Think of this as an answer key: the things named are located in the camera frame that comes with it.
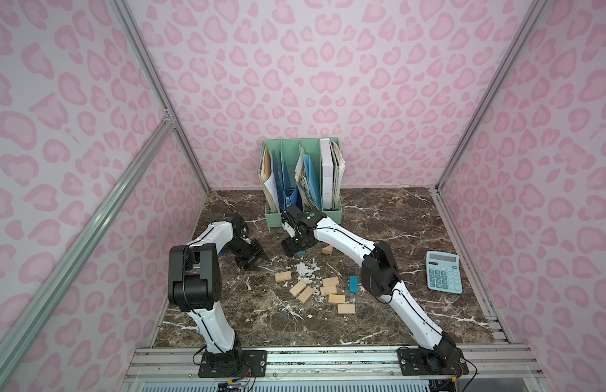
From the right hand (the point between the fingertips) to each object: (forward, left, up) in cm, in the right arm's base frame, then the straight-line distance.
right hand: (292, 249), depth 96 cm
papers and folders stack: (+18, -6, +16) cm, 25 cm away
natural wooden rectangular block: (-11, +3, -2) cm, 11 cm away
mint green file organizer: (+37, +2, +20) cm, 42 cm away
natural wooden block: (-15, -3, -2) cm, 15 cm away
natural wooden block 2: (-17, -6, -2) cm, 18 cm away
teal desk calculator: (-8, -56, -2) cm, 57 cm away
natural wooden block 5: (-18, -17, -3) cm, 25 cm away
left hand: (-5, +10, +2) cm, 11 cm away
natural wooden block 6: (-21, -20, -3) cm, 29 cm away
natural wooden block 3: (-12, -15, -3) cm, 20 cm away
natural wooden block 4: (-15, -14, -3) cm, 20 cm away
